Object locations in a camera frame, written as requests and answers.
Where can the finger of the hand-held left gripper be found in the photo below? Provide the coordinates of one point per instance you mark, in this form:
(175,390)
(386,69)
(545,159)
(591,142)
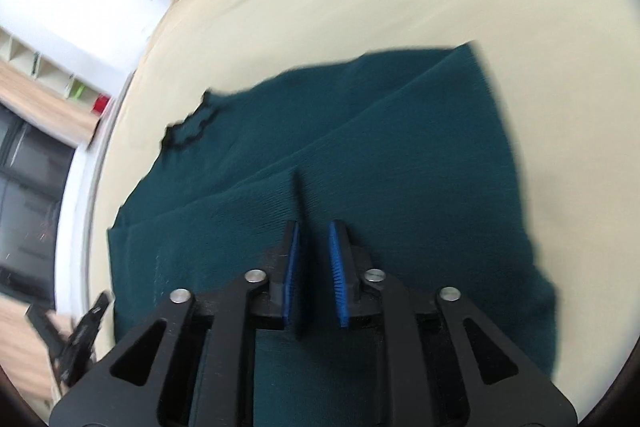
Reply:
(42,324)
(95,312)

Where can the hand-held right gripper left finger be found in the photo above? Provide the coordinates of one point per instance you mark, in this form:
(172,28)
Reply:
(292,269)

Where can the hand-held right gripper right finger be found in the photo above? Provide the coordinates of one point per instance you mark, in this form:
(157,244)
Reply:
(338,277)

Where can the dark teal sweater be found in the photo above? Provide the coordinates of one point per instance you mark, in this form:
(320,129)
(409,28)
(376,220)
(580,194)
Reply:
(390,147)

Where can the dark window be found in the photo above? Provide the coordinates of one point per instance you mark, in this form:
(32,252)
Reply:
(27,207)

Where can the red box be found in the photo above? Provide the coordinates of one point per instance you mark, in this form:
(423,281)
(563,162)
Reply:
(101,103)

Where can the green lid container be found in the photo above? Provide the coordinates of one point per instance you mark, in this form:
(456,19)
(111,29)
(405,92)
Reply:
(78,90)

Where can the white wall shelf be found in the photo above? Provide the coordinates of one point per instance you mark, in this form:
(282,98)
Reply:
(35,57)

